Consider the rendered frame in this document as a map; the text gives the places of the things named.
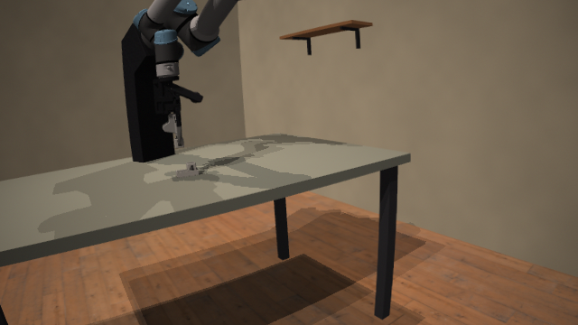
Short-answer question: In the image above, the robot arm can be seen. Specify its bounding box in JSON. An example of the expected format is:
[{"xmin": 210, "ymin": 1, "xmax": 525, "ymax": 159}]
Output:
[{"xmin": 133, "ymin": 0, "xmax": 240, "ymax": 103}]

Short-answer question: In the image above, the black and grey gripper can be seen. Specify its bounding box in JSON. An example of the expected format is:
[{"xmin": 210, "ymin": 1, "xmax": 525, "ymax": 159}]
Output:
[{"xmin": 153, "ymin": 76, "xmax": 182, "ymax": 144}]

